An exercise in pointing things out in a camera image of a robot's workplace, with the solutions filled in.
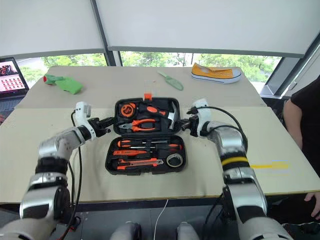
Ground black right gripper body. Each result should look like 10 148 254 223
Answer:
188 115 201 137

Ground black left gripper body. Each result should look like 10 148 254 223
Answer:
87 117 106 138

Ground orange black screwdriver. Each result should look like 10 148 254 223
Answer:
116 139 169 147
129 143 184 153

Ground orange black pliers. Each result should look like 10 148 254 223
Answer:
117 118 161 133

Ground black tool case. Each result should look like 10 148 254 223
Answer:
104 92 187 176

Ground orange black utility knife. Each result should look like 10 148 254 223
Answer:
116 158 165 168

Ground person bare hand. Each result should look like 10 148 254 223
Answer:
303 191 320 221

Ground orange black tape measure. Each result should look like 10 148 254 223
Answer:
119 102 137 118

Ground orange voltage tester pen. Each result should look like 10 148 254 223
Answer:
112 149 157 156

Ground black electrical tape roll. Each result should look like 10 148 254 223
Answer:
165 153 183 168

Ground translucent green plastic scoop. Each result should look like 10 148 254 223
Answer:
157 70 185 91

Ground green plastic piece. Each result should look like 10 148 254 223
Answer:
55 76 84 96

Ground yellow canvas shoe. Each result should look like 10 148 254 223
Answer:
190 62 243 85

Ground green red plastic toy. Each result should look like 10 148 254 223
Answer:
42 73 65 86

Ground white roller blind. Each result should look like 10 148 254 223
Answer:
0 0 106 60
95 0 320 59

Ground open laptop computer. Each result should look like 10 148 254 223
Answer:
0 56 31 121

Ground grey rounded shape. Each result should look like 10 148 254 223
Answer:
176 221 201 240
116 220 143 240

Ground person black shirt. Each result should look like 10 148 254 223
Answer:
289 76 320 177

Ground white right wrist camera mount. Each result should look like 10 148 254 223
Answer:
191 98 213 137

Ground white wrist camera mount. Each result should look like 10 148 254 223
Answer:
191 98 213 137
74 101 97 141

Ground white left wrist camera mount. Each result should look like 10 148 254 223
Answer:
74 101 97 141

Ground claw hammer orange black handle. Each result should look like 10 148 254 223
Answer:
138 101 181 130

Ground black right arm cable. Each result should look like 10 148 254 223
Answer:
186 105 250 156

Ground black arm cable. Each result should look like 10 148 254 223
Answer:
186 105 250 156
56 110 84 240

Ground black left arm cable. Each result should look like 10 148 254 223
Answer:
56 110 84 240

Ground dark window frame post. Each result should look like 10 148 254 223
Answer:
90 0 113 67

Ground thin white cable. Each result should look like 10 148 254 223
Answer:
153 198 170 240

